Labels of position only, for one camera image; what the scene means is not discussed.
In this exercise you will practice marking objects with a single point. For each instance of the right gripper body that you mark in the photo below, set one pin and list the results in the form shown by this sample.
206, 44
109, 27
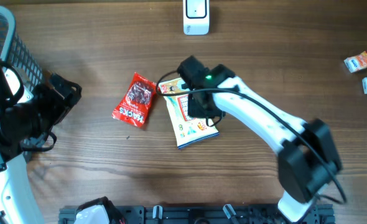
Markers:
196, 109

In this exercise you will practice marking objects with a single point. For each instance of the yellow snack bag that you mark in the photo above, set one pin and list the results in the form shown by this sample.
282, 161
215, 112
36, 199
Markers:
186, 128

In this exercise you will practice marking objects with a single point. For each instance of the red Hacks candy bag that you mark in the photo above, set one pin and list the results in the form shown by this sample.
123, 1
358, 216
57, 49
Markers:
136, 103

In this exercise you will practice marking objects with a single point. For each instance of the small orange box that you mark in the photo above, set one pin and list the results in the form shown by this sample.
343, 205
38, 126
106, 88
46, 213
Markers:
357, 62

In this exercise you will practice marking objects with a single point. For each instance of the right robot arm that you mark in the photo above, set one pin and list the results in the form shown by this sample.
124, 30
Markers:
307, 157

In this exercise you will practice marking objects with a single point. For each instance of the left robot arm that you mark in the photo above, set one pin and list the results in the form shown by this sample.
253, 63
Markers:
17, 202

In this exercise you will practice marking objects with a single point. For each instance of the white barcode scanner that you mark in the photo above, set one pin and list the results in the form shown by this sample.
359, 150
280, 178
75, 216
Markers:
196, 17

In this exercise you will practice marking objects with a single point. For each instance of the dark grey mesh basket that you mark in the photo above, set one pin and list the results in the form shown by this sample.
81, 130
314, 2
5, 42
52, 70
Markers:
18, 59

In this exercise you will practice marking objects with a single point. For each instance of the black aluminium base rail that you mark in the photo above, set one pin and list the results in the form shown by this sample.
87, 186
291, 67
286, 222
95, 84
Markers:
252, 214

